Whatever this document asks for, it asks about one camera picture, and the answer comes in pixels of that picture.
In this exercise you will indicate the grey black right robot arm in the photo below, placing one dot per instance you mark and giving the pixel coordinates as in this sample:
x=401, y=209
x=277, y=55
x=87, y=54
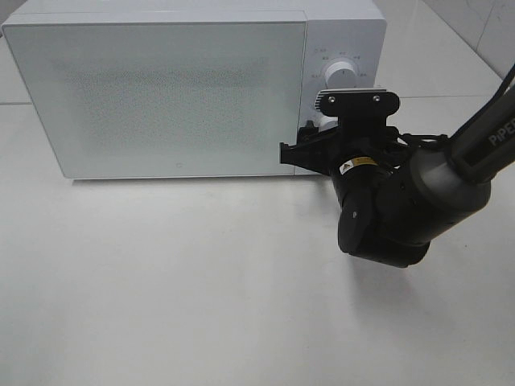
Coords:
x=399, y=191

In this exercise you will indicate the white microwave oven body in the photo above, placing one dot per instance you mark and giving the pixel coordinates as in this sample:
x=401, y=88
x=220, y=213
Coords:
x=353, y=30

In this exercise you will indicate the white microwave door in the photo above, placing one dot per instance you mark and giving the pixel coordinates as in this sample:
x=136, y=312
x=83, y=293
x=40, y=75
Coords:
x=164, y=100

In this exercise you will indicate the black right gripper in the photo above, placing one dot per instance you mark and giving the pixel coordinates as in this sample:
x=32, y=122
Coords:
x=355, y=154

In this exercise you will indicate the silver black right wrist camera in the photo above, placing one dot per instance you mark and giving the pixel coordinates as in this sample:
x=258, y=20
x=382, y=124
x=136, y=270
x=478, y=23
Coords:
x=356, y=105

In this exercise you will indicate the upper white power knob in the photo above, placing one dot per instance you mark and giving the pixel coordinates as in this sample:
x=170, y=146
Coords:
x=340, y=73

